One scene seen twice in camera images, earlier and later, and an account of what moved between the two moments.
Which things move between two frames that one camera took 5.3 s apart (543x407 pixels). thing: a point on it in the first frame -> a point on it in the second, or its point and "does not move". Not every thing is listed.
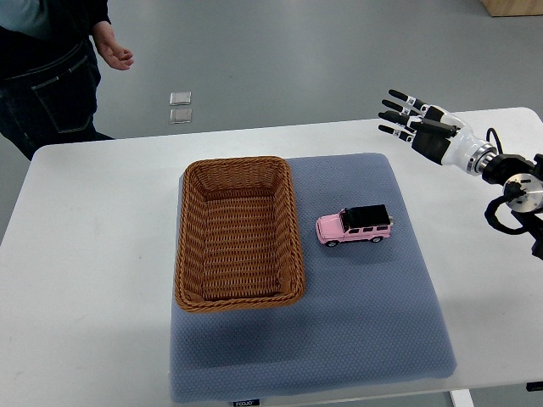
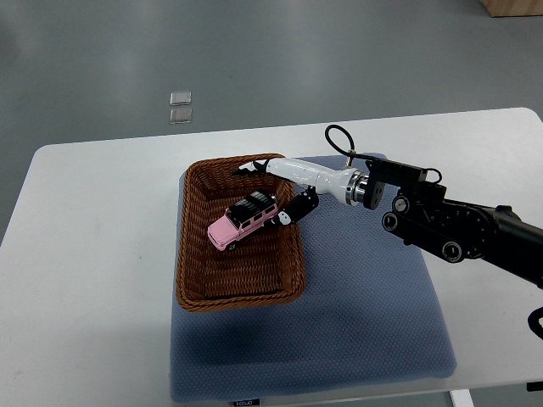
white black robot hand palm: x=463 y=151 -> x=330 y=181
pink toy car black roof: x=366 y=222 -> x=242 y=220
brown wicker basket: x=239 y=245 does not move
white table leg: x=461 y=398 does not move
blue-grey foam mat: x=368 y=314 does not move
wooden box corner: x=513 y=8 does not move
